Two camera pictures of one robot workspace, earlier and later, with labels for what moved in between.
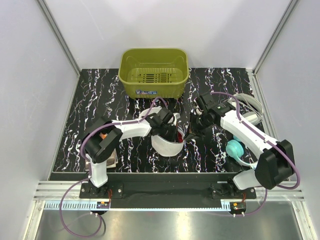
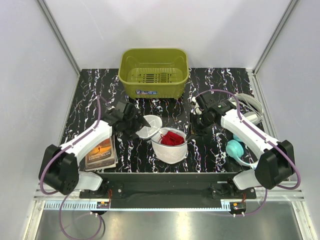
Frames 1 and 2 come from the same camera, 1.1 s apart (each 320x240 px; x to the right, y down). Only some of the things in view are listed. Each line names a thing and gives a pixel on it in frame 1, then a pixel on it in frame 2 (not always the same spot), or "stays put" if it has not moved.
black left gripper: [173, 138] → [139, 122]
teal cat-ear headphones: [235, 148] stays put
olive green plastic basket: [150, 73] stays put
